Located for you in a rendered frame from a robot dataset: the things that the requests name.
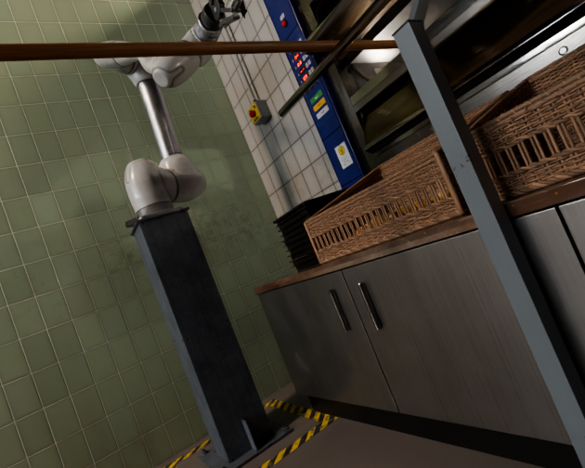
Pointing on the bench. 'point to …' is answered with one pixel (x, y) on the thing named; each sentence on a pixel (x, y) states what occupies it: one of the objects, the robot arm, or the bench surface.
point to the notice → (344, 155)
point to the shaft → (10, 52)
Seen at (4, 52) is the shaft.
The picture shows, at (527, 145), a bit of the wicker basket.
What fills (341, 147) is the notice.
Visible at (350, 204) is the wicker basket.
